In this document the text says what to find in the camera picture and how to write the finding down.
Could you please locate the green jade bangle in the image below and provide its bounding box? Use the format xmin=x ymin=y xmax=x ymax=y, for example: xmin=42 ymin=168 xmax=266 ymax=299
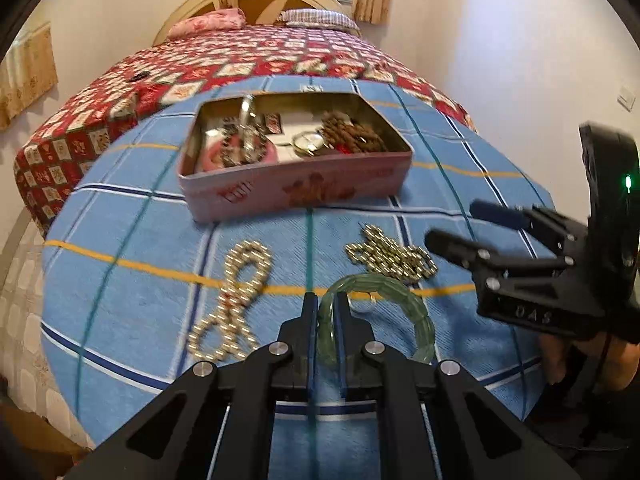
xmin=318 ymin=274 xmax=436 ymax=368

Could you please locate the white pearl necklace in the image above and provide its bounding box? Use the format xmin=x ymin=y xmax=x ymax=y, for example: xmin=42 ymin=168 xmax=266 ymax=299
xmin=185 ymin=239 xmax=274 ymax=363

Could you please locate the red string coin charm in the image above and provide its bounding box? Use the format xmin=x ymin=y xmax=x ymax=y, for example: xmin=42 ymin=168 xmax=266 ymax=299
xmin=333 ymin=144 xmax=352 ymax=155

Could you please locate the small wooden bead mala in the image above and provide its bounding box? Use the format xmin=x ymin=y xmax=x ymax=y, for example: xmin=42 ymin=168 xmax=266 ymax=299
xmin=319 ymin=113 xmax=387 ymax=154

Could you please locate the gold face wristwatch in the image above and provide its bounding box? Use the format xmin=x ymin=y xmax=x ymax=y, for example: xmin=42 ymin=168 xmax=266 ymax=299
xmin=291 ymin=130 xmax=329 ymax=157

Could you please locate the dark large bead bracelet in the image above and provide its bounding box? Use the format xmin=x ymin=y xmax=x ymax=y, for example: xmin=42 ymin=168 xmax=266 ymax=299
xmin=219 ymin=116 xmax=269 ymax=167

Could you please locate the pink jade bangle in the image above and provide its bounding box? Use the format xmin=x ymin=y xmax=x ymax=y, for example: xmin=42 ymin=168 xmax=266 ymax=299
xmin=194 ymin=135 xmax=279 ymax=174

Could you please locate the person's right hand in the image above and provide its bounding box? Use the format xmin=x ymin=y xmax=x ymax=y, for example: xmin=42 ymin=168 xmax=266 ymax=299
xmin=538 ymin=333 xmax=639 ymax=391

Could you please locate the blue plaid tablecloth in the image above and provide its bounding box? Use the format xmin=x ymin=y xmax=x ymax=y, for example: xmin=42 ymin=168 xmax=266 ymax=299
xmin=41 ymin=76 xmax=554 ymax=479

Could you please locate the pink metal tin box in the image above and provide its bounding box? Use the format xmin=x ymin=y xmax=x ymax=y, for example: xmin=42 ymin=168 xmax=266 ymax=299
xmin=178 ymin=92 xmax=413 ymax=222

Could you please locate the striped plaid pillow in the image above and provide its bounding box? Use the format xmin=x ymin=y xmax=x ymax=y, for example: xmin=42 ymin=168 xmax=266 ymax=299
xmin=276 ymin=9 xmax=360 ymax=36

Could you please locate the cream wooden headboard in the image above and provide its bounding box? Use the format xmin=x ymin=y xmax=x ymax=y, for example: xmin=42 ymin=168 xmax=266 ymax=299
xmin=153 ymin=0 xmax=347 ymax=46

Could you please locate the brown wooden furniture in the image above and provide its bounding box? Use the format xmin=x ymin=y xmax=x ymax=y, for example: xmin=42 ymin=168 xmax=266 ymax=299
xmin=1 ymin=396 xmax=90 ymax=479

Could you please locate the pink floral pillow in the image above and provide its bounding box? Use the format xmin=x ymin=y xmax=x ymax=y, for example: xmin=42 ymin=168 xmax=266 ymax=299
xmin=167 ymin=8 xmax=246 ymax=40

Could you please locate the red patterned bedspread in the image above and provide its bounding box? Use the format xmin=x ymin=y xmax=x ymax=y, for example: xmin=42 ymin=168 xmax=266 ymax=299
xmin=13 ymin=26 xmax=474 ymax=233

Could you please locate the small black object on bed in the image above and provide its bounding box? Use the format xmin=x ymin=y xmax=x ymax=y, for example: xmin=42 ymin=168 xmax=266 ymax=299
xmin=128 ymin=70 xmax=150 ymax=82

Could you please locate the white wall socket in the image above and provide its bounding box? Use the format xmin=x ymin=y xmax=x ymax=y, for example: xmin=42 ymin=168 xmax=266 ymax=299
xmin=617 ymin=86 xmax=637 ymax=112

